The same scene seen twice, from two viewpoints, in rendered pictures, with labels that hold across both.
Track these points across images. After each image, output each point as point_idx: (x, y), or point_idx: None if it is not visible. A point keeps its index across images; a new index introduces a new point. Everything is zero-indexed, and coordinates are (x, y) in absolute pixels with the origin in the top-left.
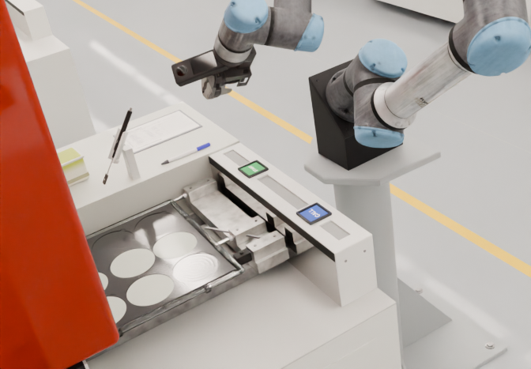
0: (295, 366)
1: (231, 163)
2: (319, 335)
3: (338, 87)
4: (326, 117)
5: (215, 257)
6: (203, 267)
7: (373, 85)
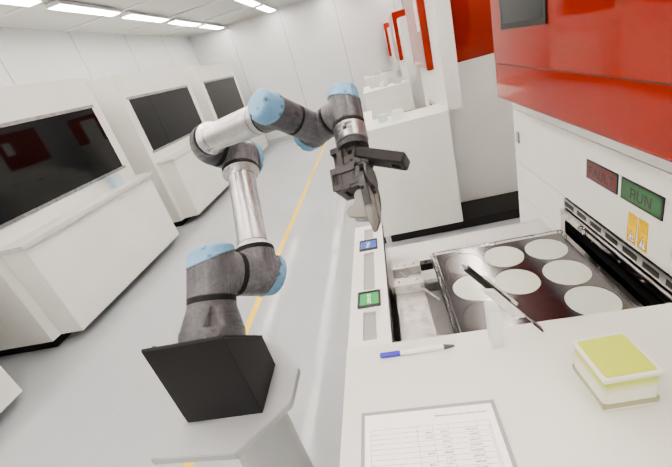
0: None
1: (379, 317)
2: (411, 247)
3: (229, 309)
4: (249, 347)
5: (445, 266)
6: (457, 262)
7: (245, 253)
